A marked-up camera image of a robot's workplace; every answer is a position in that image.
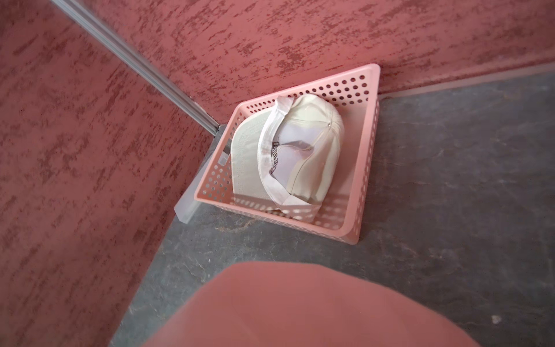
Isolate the pink perforated plastic basket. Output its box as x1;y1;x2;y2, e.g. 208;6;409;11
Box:
195;64;381;244

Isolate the cream baseball cap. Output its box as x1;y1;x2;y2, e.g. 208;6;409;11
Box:
231;94;344;223

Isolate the left corner aluminium post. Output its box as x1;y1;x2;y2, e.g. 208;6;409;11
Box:
52;0;220;135

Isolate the pink baseball cap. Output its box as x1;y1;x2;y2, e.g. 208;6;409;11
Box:
147;262;475;346

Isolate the clear plastic box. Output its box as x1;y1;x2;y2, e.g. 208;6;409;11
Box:
174;124;226;224

